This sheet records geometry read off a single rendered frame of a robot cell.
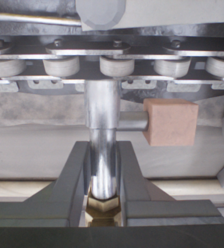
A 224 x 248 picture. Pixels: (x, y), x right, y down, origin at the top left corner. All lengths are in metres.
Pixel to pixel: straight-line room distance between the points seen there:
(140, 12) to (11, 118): 0.24
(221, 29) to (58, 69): 0.18
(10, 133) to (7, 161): 0.09
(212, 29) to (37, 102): 0.25
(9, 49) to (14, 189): 0.31
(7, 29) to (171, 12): 0.16
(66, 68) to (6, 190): 0.33
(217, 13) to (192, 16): 0.02
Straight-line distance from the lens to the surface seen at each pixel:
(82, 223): 0.66
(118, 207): 0.17
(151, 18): 0.19
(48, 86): 0.27
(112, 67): 0.20
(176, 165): 0.41
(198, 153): 0.40
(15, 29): 0.23
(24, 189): 0.44
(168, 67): 0.21
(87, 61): 0.26
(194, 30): 0.23
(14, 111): 0.33
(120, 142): 0.15
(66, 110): 0.30
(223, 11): 0.21
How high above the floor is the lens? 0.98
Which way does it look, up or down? 49 degrees down
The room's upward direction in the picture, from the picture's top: 178 degrees clockwise
